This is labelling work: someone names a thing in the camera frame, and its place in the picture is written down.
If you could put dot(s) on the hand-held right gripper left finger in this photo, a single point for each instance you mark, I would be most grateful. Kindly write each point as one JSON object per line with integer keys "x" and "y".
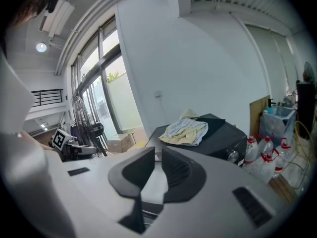
{"x": 133, "y": 175}

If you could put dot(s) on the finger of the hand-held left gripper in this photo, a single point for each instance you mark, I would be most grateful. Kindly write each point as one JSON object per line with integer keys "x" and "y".
{"x": 89, "y": 149}

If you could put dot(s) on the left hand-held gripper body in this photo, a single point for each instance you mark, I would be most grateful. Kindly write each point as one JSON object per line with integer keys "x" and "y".
{"x": 62, "y": 139}

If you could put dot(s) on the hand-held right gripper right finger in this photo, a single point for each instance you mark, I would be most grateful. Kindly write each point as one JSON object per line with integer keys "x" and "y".
{"x": 185, "y": 180}

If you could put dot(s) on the person's left forearm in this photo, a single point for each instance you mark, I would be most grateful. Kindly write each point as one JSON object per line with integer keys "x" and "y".
{"x": 47, "y": 149}

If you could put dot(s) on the large black floor fan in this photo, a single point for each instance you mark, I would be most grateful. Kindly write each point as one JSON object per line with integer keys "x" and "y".
{"x": 81, "y": 118}

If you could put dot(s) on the brown cardboard box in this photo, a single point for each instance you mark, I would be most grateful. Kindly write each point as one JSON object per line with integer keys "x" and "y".
{"x": 121, "y": 142}

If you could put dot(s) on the pale yellow cloth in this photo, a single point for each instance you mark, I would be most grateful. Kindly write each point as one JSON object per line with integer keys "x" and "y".
{"x": 180, "y": 139}

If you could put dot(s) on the black balcony railing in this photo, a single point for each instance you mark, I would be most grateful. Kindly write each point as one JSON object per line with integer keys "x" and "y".
{"x": 47, "y": 97}

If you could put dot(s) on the black square table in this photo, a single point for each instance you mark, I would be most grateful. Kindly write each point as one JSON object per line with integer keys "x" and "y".
{"x": 223, "y": 142}

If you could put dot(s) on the silver control knob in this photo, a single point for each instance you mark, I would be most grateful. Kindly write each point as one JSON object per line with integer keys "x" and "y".
{"x": 232, "y": 155}

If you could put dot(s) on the white checked cloth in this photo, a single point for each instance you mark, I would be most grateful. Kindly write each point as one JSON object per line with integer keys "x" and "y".
{"x": 185, "y": 126}

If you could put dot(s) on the clear water jug red cap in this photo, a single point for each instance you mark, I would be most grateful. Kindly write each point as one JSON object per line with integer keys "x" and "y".
{"x": 282, "y": 157}
{"x": 262, "y": 168}
{"x": 251, "y": 150}
{"x": 265, "y": 145}

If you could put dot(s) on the leaning wooden board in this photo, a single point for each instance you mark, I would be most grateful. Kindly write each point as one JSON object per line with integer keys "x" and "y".
{"x": 256, "y": 118}

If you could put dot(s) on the round ceiling light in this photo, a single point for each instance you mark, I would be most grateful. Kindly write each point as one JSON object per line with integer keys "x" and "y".
{"x": 41, "y": 47}

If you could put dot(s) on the slatted wooden floor board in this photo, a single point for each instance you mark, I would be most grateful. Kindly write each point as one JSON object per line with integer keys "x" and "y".
{"x": 282, "y": 188}

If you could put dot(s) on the clear plastic storage bin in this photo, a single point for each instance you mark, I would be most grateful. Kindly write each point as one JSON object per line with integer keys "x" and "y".
{"x": 277, "y": 125}

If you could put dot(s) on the white ceiling air conditioner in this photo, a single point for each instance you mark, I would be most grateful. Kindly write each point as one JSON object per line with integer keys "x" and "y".
{"x": 58, "y": 16}

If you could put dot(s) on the black box cabinet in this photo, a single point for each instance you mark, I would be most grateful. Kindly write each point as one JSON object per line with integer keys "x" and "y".
{"x": 305, "y": 108}

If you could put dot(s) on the small standing fan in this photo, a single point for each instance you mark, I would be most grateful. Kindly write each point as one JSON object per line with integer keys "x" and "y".
{"x": 309, "y": 71}

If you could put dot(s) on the black window frame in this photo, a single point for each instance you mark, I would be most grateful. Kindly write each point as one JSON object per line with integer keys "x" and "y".
{"x": 104, "y": 83}

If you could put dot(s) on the white wall switch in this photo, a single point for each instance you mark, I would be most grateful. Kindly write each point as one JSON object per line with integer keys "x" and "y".
{"x": 157, "y": 94}

